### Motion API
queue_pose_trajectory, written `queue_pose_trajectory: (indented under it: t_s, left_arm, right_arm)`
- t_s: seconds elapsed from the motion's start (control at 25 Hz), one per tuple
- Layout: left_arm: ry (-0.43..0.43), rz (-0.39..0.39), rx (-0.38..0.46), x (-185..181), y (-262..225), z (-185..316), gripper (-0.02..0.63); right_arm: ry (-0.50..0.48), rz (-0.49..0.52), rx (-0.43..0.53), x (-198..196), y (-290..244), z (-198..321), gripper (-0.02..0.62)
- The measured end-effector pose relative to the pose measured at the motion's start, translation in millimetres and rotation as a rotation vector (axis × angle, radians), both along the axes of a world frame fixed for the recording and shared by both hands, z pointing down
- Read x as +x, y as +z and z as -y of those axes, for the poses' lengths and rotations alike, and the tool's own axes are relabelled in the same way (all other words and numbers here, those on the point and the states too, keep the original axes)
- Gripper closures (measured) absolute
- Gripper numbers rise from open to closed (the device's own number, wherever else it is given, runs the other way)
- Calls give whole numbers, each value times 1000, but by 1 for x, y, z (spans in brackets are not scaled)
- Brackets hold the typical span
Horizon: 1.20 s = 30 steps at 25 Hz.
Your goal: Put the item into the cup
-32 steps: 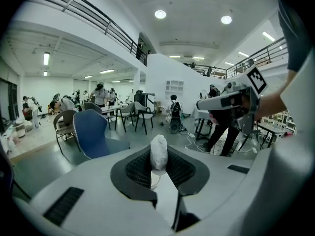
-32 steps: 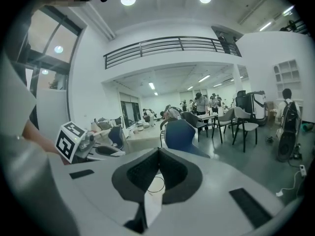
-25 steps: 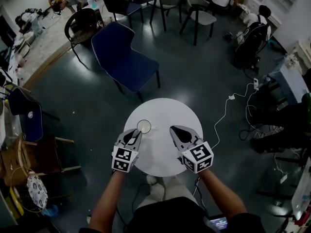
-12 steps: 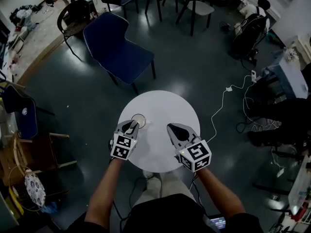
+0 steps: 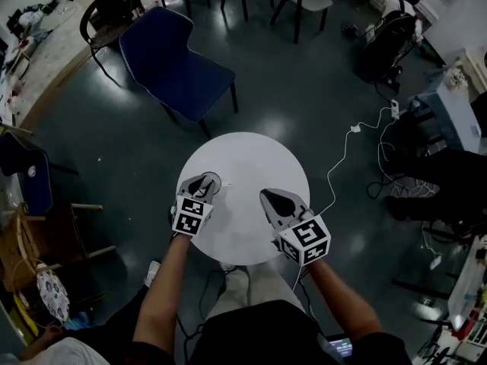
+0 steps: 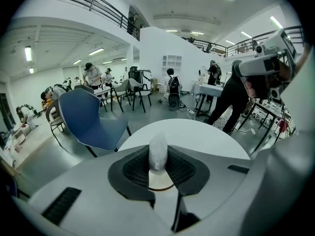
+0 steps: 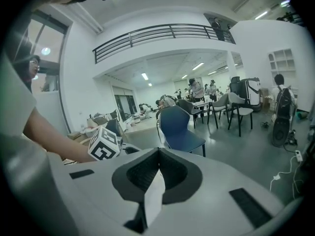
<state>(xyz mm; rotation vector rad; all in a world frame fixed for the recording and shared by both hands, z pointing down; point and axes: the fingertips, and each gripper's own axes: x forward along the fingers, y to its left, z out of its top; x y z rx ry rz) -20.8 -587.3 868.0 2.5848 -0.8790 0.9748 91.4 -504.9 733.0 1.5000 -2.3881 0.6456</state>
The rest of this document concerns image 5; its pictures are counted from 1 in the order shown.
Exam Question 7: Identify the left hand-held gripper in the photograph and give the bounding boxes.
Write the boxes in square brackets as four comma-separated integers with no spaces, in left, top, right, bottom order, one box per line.
[170,174,217,237]

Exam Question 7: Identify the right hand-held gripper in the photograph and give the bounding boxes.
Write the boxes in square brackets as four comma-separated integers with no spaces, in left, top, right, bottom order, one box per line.
[259,187,333,267]

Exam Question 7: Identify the dark round cup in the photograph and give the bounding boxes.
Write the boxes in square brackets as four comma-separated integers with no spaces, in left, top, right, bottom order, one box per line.
[199,170,223,197]

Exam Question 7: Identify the person's right forearm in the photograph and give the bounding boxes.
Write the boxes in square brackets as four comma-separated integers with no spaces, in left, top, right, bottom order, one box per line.
[306,257,384,344]

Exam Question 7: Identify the person's left forearm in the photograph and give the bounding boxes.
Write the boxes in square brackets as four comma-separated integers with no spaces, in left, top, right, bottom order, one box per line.
[132,233,192,354]

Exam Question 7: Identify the person's beige trousers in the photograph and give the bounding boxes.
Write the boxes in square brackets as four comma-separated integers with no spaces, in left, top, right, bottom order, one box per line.
[205,259,306,321]

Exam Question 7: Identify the blue upholstered chair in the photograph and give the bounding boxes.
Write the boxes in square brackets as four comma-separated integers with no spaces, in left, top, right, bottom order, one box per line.
[118,5,240,141]

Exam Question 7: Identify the person's black shirt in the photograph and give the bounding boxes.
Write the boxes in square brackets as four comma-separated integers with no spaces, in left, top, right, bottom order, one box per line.
[125,298,414,365]

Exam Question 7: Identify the device with lit screen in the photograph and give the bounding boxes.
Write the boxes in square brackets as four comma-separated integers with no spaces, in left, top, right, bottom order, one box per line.
[326,333,355,359]

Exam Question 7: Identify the blue chair with round sticker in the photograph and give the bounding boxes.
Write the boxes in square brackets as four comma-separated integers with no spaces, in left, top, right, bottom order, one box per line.
[0,130,80,217]

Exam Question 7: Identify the wooden chair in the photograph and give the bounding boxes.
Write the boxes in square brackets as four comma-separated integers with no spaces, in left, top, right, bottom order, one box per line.
[0,202,117,292]

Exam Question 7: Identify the patterned round fan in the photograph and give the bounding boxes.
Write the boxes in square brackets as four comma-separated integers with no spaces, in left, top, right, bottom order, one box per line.
[35,267,72,325]

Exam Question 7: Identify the black mesh round chair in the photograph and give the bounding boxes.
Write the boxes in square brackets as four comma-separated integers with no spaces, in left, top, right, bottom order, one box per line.
[78,0,135,87]

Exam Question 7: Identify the pale blue table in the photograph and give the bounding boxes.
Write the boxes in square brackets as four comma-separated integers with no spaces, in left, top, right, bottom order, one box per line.
[412,78,484,155]

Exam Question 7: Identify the white power cable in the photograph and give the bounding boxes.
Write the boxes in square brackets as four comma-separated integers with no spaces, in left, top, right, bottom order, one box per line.
[291,106,399,292]

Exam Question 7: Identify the black cable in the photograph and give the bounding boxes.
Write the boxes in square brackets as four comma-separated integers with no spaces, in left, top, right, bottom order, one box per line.
[175,267,229,365]

